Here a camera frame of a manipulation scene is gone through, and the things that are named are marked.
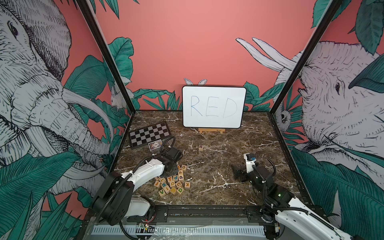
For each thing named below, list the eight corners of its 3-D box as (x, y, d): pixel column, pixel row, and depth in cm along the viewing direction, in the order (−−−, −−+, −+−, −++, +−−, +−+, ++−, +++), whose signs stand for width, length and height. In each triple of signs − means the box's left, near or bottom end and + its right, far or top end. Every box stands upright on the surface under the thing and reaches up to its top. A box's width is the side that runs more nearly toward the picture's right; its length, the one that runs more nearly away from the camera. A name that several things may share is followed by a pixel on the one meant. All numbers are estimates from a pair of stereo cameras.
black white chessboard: (132, 148, 101) (130, 145, 98) (130, 134, 108) (128, 131, 105) (171, 135, 108) (170, 133, 105) (166, 123, 115) (166, 120, 113)
